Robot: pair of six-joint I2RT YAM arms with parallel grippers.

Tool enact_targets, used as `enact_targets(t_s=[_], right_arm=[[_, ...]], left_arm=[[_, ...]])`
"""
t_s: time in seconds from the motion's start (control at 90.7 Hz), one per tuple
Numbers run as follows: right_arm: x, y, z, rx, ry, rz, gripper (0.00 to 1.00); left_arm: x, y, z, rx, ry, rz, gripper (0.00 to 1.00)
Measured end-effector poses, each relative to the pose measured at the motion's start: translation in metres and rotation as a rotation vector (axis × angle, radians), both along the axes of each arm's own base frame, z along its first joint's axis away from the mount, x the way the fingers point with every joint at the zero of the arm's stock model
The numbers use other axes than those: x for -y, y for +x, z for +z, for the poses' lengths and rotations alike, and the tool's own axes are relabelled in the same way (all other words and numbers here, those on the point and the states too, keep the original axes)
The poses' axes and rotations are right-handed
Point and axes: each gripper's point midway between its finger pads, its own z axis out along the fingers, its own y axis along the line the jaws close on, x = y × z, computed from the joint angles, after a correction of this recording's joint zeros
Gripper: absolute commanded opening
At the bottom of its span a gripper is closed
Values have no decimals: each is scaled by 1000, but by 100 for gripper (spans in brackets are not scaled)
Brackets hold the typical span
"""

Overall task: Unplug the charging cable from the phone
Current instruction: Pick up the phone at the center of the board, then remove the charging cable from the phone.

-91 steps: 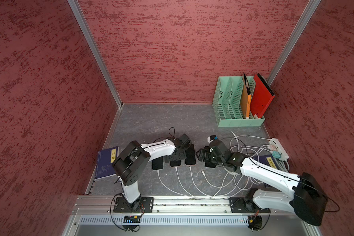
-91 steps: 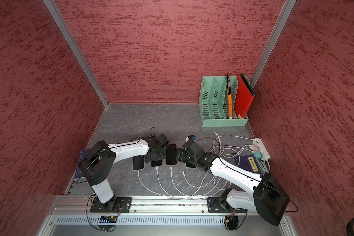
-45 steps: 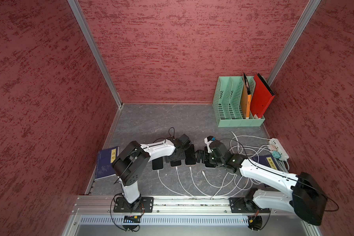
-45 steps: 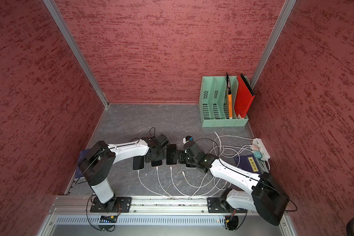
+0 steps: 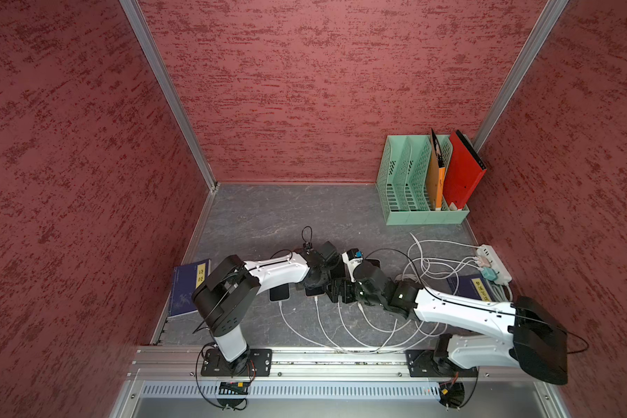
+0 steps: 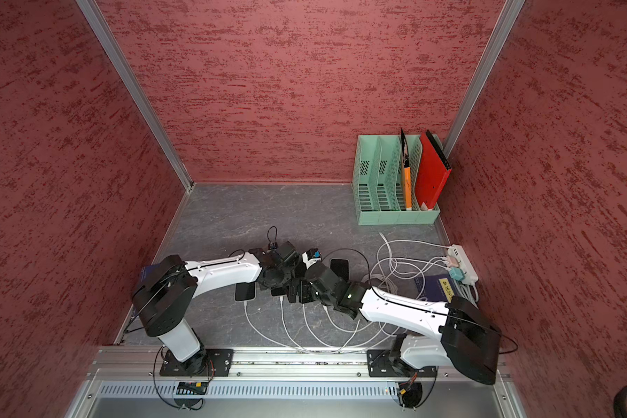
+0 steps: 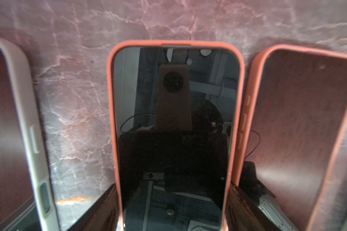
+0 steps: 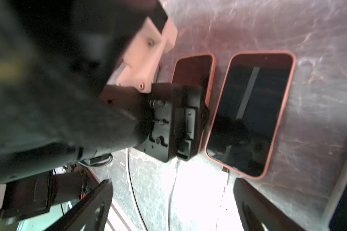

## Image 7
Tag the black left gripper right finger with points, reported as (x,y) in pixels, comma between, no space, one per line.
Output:
(242,214)

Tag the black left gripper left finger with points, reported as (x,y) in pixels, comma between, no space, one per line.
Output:
(103,215)

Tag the leftmost phone white case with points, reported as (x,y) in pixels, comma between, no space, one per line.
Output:
(26,199)

